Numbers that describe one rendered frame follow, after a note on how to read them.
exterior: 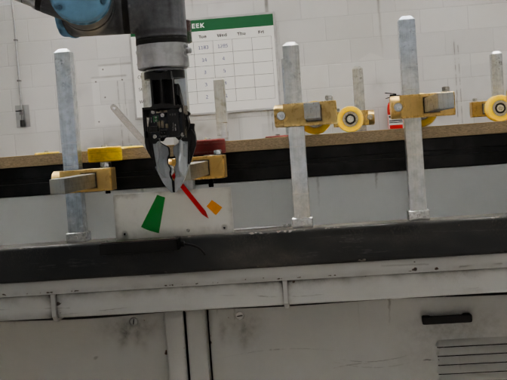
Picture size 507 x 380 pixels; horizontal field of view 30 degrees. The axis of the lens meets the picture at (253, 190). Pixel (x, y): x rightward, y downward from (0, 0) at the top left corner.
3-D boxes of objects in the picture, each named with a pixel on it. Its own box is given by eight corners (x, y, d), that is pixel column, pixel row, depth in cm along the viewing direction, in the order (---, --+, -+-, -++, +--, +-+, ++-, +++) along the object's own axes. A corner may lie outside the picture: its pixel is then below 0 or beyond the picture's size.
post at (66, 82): (86, 265, 209) (69, 47, 207) (71, 266, 210) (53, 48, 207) (90, 263, 213) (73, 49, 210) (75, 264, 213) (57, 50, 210)
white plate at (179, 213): (233, 232, 205) (230, 186, 205) (115, 240, 207) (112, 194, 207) (234, 232, 206) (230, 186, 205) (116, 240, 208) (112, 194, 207)
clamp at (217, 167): (225, 178, 205) (223, 154, 205) (164, 182, 206) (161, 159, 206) (228, 176, 211) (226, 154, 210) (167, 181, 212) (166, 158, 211)
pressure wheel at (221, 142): (226, 186, 215) (222, 136, 215) (192, 188, 216) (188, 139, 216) (229, 185, 223) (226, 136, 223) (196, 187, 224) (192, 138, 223)
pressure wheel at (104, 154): (131, 191, 224) (127, 143, 224) (103, 194, 219) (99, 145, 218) (112, 191, 230) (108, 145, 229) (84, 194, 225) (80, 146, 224)
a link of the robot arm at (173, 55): (140, 49, 170) (194, 45, 169) (142, 76, 170) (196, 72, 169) (131, 44, 161) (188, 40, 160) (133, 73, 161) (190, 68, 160)
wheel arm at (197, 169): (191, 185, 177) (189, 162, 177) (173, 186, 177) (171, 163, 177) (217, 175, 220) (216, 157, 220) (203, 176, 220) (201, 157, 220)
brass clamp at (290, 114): (337, 123, 202) (336, 99, 202) (275, 127, 203) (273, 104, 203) (337, 124, 208) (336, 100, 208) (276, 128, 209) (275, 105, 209)
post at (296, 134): (313, 262, 205) (298, 41, 203) (297, 263, 206) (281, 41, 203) (313, 260, 209) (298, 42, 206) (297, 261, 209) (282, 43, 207)
